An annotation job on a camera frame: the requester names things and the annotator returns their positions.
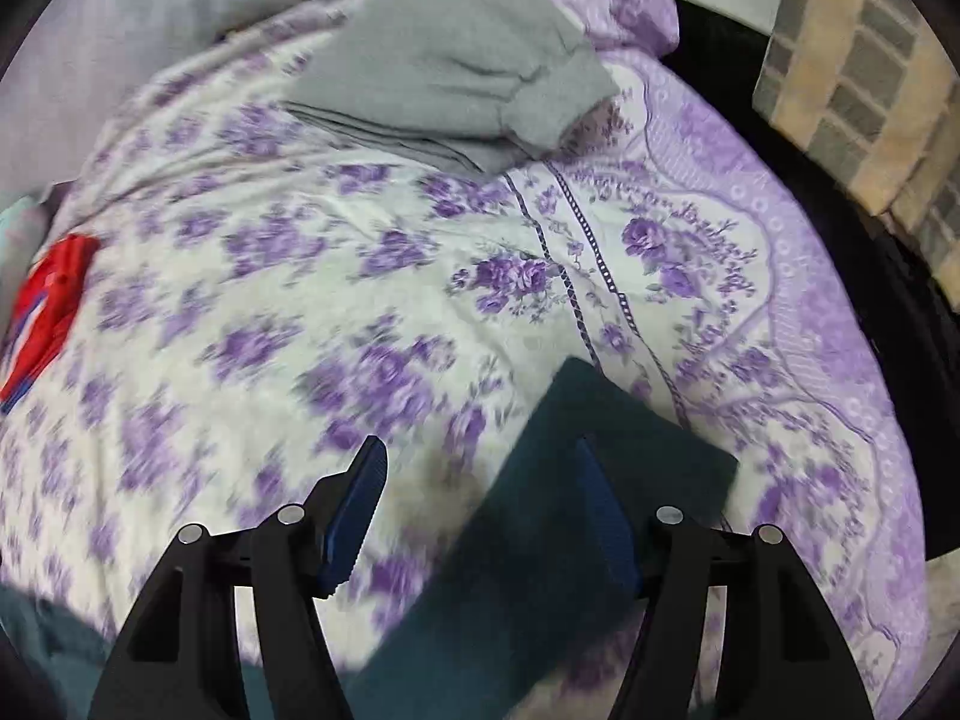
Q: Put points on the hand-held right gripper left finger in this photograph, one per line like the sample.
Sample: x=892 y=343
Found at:
x=352 y=521

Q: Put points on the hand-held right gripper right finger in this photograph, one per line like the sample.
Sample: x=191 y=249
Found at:
x=609 y=521

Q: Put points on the dark teal pants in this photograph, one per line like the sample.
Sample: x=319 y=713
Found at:
x=555 y=532

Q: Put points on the purple floral bed sheet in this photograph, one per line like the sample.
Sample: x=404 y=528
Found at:
x=420 y=300

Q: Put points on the red garment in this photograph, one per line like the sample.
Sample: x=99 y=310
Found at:
x=45 y=315

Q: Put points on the folded grey garment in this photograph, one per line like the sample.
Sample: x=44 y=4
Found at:
x=457 y=82

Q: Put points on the grey beige checkered cloth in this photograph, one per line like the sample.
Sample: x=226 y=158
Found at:
x=874 y=75

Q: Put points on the grey pillow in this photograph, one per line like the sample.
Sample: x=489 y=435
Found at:
x=157 y=7

